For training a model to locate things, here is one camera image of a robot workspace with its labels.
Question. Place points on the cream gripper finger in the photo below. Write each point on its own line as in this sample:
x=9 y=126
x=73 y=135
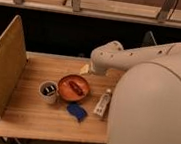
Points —
x=85 y=69

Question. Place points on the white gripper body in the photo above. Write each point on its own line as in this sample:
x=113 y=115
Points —
x=96 y=67

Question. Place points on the grey ceramic cup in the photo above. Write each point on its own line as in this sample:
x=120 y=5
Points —
x=48 y=91

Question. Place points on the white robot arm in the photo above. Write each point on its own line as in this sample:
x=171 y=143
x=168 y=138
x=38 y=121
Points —
x=146 y=103

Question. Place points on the orange bowl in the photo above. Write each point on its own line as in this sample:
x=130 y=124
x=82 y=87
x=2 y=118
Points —
x=66 y=92

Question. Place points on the red sausage in bowl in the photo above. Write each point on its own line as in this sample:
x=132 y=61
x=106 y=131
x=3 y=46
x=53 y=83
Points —
x=76 y=88

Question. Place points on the blue cloth piece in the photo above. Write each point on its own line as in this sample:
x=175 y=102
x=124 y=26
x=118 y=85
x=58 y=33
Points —
x=77 y=111

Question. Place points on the white tube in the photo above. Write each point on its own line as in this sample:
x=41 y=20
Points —
x=103 y=102

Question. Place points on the right dark side panel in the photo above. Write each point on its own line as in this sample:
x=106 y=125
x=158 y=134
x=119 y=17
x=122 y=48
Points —
x=148 y=39

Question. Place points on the left wooden side panel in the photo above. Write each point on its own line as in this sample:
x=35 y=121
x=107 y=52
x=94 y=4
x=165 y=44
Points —
x=13 y=58

